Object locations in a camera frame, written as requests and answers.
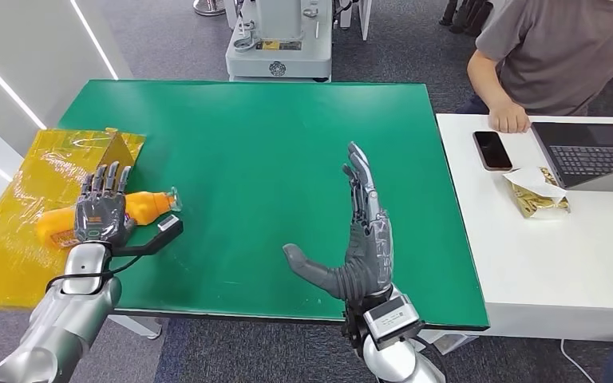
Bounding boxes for white cable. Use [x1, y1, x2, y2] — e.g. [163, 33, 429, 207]
[560, 339, 599, 383]

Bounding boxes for chrome stand base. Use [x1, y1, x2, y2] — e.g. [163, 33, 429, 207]
[192, 0, 227, 17]

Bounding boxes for black smartphone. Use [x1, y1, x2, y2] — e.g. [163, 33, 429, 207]
[473, 130, 514, 172]

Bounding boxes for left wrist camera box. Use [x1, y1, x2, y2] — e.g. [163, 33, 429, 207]
[109, 214, 185, 259]

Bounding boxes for white desk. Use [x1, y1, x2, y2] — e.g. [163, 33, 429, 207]
[436, 113, 613, 344]

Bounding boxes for black left wrist camera cable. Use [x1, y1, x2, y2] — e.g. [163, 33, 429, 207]
[45, 256, 144, 294]

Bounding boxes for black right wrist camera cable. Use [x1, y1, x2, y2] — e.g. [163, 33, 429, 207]
[414, 335, 448, 383]

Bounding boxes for grey laptop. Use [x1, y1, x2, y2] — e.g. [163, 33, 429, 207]
[531, 121, 613, 192]

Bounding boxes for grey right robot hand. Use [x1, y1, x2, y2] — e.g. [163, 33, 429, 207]
[283, 141, 395, 302]

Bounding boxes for black stand legs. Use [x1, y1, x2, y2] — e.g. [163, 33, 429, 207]
[438, 0, 495, 38]

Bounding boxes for gold snack bag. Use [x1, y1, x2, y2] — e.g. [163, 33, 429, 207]
[503, 166, 572, 220]

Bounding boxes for white grey machine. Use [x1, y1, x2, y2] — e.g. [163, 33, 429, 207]
[224, 0, 334, 83]

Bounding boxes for green table mat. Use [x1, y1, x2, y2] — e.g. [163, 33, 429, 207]
[57, 80, 492, 331]

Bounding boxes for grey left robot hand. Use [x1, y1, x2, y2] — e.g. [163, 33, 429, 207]
[73, 160, 138, 247]

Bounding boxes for white table leg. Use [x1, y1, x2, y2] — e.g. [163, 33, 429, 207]
[422, 330, 480, 356]
[108, 314, 163, 341]

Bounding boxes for person's hand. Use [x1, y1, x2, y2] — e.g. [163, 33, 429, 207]
[488, 101, 532, 134]

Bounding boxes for orange plastic bottle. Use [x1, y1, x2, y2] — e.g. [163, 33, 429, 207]
[35, 186, 184, 250]

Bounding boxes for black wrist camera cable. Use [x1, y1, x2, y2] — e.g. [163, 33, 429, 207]
[414, 335, 448, 383]
[45, 256, 144, 294]

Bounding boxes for person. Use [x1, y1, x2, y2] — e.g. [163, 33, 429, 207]
[454, 0, 613, 134]

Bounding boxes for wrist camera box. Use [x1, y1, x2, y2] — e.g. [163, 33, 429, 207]
[109, 214, 185, 259]
[362, 293, 424, 353]

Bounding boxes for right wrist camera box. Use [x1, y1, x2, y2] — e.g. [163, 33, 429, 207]
[362, 293, 424, 353]

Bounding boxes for yellow taped cardboard box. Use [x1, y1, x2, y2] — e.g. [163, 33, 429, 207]
[0, 128, 147, 310]

